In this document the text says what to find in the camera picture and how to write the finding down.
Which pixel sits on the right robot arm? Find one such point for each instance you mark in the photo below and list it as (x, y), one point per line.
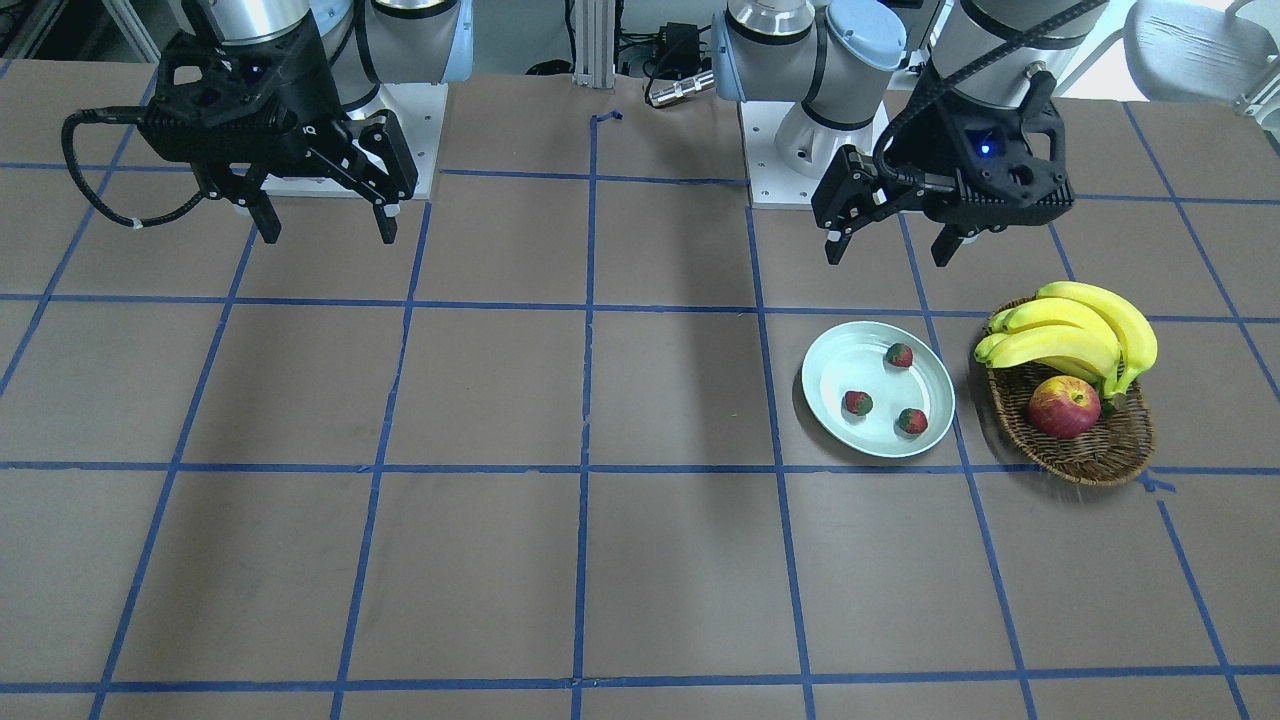
(368, 44)

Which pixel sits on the yellow banana bunch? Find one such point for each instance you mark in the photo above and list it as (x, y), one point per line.
(1077, 328)

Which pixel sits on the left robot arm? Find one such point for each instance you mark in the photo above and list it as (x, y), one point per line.
(837, 60)

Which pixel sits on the brown wicker basket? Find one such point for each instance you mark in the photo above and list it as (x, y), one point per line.
(1115, 450)

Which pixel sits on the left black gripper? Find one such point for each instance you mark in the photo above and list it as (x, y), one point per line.
(928, 133)

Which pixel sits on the aluminium frame post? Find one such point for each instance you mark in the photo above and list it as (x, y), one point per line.
(595, 27)

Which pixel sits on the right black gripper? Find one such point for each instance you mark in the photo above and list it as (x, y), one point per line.
(309, 92)

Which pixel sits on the red yellow apple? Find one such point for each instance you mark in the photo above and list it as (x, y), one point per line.
(1063, 407)

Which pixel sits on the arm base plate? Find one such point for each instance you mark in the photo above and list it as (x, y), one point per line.
(420, 110)
(787, 152)

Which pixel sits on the red strawberry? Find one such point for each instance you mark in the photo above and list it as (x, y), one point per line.
(912, 421)
(899, 354)
(857, 403)

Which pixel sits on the light green plate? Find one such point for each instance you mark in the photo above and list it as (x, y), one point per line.
(851, 356)

